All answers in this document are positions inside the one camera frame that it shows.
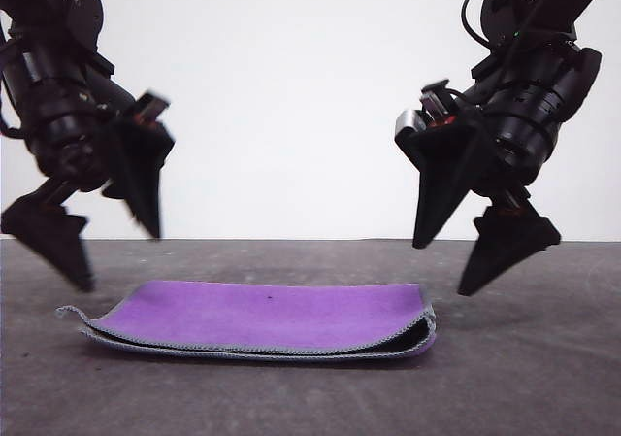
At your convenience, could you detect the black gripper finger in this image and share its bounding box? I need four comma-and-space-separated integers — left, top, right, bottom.
0, 181, 94, 291
458, 202, 562, 296
96, 119, 175, 239
395, 122, 496, 249

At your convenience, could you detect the purple towel with grey hem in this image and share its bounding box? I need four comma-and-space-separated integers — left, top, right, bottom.
55, 280, 437, 362

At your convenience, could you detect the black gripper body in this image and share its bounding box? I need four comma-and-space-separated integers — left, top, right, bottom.
420, 79, 567, 207
4, 59, 172, 209

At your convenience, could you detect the grey table cloth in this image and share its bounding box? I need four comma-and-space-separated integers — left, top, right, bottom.
0, 238, 621, 436

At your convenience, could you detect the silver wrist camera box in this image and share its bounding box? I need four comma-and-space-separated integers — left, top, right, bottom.
394, 109, 429, 139

